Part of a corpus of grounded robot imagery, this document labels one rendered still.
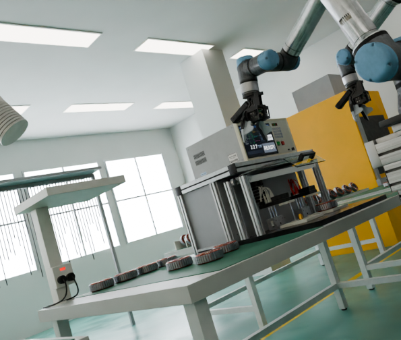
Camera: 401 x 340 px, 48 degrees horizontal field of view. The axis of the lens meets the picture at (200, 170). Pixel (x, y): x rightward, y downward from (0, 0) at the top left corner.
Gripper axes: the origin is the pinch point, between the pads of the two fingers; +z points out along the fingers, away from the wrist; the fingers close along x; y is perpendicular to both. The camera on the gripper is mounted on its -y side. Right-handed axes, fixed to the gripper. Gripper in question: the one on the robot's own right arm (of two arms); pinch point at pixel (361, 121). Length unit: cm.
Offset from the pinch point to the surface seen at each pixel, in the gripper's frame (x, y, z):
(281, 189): -17, -48, 20
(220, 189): -63, -49, 12
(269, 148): -32.6, -36.1, -0.9
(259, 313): 34, -135, 101
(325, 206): -25.1, -20.7, 34.9
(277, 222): -46, -36, 36
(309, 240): -82, 1, 43
